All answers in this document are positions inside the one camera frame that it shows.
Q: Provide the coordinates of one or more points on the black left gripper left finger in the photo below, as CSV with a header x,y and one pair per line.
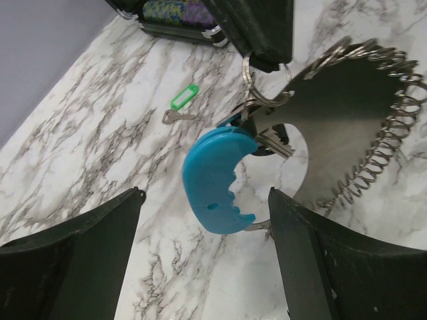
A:
x,y
75,269

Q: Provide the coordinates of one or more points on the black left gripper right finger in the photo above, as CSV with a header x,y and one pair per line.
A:
x,y
332,272

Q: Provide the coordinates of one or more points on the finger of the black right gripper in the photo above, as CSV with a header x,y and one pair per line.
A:
x,y
261,29

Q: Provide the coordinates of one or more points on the key with black tag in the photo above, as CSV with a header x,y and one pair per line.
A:
x,y
271,140

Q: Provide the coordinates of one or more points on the black poker chip case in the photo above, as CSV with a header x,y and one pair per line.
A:
x,y
188,21

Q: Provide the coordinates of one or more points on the key with green tag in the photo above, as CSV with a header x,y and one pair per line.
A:
x,y
179,102

